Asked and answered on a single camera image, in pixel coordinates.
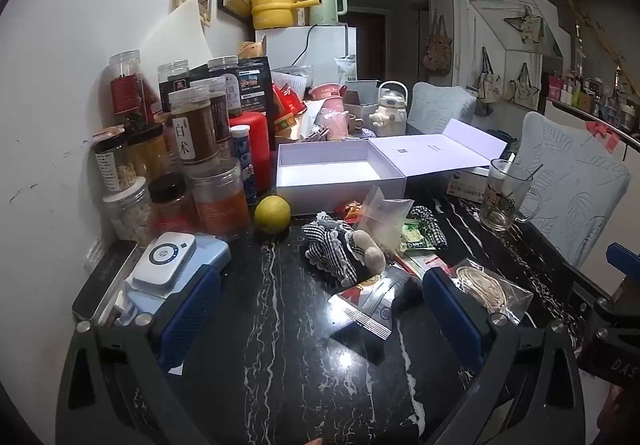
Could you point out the pink labelled cup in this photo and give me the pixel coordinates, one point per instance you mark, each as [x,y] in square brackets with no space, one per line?
[325,92]

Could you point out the green and white bag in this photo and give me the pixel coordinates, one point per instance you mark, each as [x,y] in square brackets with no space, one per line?
[347,67]

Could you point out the green snack packet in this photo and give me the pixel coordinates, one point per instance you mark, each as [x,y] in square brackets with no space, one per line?
[415,236]

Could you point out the yellow enamel pot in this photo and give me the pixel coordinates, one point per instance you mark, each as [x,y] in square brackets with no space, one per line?
[272,10]

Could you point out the white paper sheet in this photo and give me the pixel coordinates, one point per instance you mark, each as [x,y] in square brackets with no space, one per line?
[295,80]

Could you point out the dark wooden door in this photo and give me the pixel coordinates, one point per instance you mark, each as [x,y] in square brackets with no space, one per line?
[367,40]

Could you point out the white round-button device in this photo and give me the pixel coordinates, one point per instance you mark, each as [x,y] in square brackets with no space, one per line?
[162,257]

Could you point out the white small fridge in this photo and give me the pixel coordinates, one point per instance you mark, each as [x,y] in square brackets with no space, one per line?
[280,42]

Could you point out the red canister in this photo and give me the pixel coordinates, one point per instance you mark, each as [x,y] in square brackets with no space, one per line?
[257,145]

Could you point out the gingham fabric bow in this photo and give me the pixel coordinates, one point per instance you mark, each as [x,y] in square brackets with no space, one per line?
[430,225]

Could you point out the red snack bag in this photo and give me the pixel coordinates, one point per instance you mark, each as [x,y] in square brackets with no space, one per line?
[287,102]

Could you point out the clear printed packet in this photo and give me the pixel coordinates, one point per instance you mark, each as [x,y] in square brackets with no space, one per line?
[370,300]

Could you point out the red and white packet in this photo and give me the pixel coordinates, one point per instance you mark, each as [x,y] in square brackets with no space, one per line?
[417,267]

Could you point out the red candy wrapper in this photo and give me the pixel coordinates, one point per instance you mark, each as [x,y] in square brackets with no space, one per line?
[349,211]

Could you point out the clear plastic bag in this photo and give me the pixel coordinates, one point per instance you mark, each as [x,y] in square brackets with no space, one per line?
[385,220]

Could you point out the black printed pouch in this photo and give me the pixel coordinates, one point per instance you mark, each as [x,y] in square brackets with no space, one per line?
[255,85]

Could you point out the white printed carton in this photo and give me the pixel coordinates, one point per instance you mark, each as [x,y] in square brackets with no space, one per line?
[465,186]

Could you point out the brown hanging bag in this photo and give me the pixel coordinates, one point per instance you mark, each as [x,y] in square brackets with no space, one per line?
[437,52]

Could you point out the red ribbon tag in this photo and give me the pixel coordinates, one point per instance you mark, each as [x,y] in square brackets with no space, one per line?
[602,132]

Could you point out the green electric kettle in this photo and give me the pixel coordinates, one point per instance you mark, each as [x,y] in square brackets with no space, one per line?
[325,5]

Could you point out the white gift box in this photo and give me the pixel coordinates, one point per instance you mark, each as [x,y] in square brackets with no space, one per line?
[325,175]

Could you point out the canvas tote bag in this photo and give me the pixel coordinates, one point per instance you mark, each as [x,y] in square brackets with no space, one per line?
[487,82]
[525,90]

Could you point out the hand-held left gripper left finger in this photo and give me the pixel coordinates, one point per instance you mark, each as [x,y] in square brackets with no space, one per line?
[192,315]

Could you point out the yellow lemon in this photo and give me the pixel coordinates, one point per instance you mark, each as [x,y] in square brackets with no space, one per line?
[272,215]

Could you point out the grey box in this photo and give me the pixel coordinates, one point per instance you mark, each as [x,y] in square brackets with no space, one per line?
[362,87]

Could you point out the gingham cloth doll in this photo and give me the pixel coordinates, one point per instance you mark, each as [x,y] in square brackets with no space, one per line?
[325,245]

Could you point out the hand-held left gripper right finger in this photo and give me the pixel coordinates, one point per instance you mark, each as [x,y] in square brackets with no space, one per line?
[450,315]

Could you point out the black tin case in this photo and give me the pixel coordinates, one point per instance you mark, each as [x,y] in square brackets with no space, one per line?
[100,282]

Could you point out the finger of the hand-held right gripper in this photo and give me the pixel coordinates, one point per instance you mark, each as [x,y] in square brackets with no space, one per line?
[624,261]

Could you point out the row of shelf bottles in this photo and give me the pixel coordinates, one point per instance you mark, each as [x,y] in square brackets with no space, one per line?
[590,95]

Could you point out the light blue case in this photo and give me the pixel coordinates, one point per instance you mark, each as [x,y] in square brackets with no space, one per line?
[212,250]

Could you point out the blue tablet tube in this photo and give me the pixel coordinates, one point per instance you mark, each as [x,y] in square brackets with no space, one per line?
[246,160]

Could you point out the white foam board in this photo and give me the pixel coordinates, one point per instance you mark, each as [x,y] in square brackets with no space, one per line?
[175,35]

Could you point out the chair with white cover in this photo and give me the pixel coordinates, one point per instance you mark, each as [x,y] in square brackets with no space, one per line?
[570,175]
[440,105]

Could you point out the brown mug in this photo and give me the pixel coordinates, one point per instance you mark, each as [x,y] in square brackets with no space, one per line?
[355,124]

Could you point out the cream ceramic teapot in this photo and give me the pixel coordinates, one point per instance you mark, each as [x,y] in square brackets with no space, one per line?
[387,112]

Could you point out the glass mug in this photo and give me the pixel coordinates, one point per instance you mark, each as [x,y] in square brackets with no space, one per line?
[505,197]

